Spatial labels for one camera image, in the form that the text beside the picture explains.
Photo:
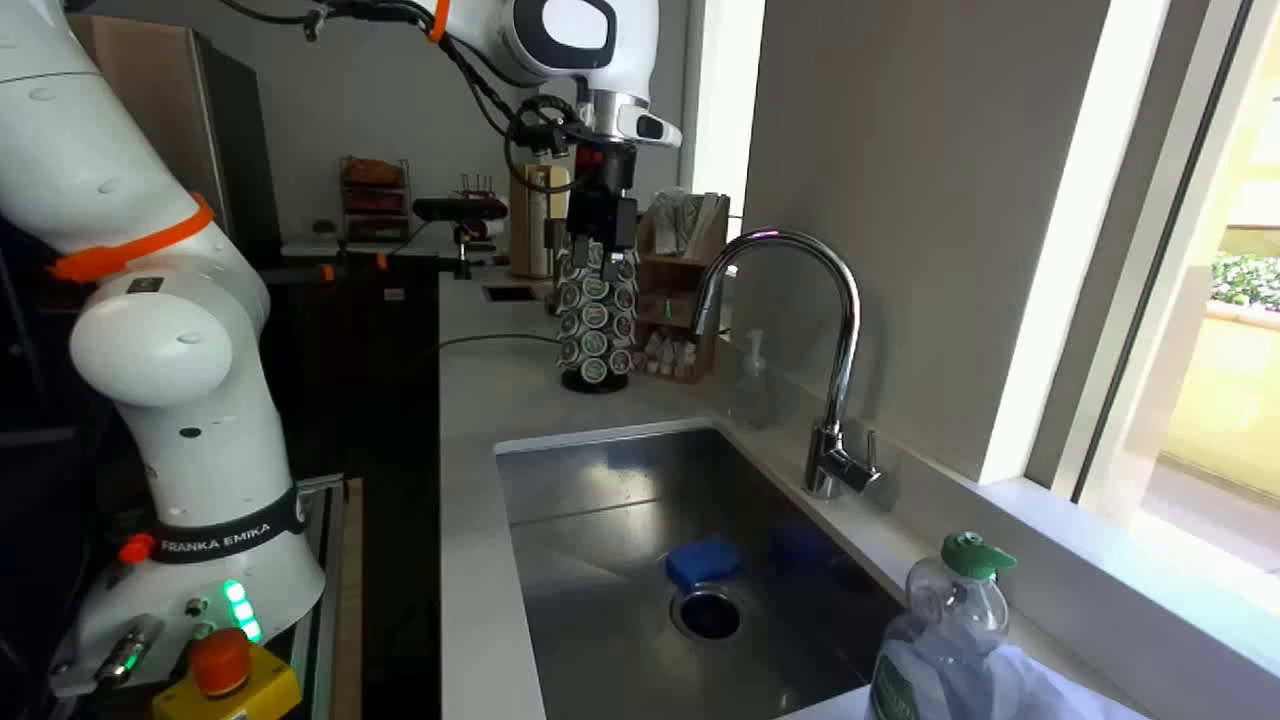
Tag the wooden cabinet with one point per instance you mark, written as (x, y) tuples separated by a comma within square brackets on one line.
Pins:
[(173, 123)]

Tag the metal robot mounting rail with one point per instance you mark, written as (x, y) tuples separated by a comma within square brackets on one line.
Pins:
[(327, 601)]

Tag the black camera bar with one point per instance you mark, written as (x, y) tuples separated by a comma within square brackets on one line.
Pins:
[(461, 209)]

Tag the black sink drain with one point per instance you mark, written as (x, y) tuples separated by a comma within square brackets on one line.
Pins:
[(704, 612)]

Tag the brown stacked rack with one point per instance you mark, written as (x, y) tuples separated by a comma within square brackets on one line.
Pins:
[(373, 189)]

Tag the black flat box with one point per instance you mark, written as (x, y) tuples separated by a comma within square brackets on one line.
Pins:
[(508, 293)]

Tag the clear soap dispenser bottle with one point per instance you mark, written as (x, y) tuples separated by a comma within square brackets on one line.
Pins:
[(756, 384)]

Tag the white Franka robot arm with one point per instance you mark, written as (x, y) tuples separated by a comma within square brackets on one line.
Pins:
[(173, 332)]

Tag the yellow emergency stop box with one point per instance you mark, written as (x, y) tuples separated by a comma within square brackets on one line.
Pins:
[(222, 667)]

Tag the white framed window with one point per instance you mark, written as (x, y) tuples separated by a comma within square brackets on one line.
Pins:
[(1241, 332)]

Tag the blue sponge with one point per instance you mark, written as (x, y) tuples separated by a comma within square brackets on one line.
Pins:
[(704, 565)]

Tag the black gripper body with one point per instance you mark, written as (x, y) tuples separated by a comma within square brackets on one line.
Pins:
[(604, 203)]

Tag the clear dish soap bottle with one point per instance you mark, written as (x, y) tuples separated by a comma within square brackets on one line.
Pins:
[(953, 625)]

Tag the white coffee pod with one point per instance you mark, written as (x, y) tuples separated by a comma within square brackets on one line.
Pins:
[(592, 318), (589, 285), (592, 347)]

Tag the stainless steel sink basin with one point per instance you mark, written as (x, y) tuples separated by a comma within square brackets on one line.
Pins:
[(601, 535)]

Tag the dark cabinet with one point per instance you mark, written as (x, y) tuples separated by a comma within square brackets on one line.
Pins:
[(361, 442)]

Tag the wooden condiment organizer box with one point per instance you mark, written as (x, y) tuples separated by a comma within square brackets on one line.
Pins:
[(681, 264)]

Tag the chrome gooseneck faucet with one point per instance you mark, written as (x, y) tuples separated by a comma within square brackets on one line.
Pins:
[(837, 464)]

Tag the beige cylindrical canister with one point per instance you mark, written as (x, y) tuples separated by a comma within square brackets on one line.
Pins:
[(538, 224)]

